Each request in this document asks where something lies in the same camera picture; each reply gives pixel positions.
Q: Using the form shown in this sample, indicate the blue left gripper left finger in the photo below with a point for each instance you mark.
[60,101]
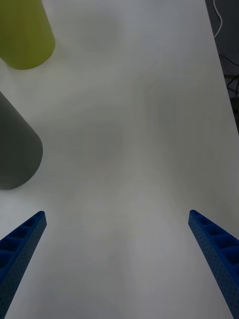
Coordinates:
[22,256]

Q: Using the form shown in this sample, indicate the grey plastic bin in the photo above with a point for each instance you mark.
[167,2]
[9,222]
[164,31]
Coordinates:
[17,149]

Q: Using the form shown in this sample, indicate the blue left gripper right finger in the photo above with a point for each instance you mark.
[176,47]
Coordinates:
[214,259]

